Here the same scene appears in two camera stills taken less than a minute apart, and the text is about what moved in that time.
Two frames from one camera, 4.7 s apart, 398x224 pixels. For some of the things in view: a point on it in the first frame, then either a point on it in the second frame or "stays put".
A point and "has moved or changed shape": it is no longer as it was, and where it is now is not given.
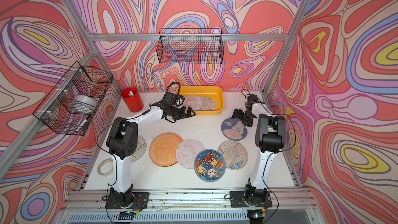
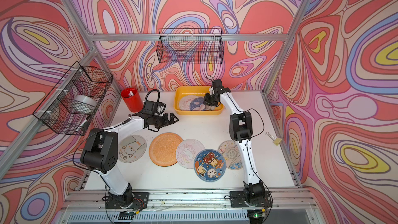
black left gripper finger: (190, 113) -> (173, 119)
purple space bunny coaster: (233, 129) has moved or changed shape
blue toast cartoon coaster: (210, 165) stays put
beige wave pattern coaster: (235, 153) stays put
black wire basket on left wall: (70, 105) stays put
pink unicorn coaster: (186, 152) stays put
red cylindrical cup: (132, 99) stays put
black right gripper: (239, 113) -> (207, 101)
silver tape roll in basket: (83, 104) stays put
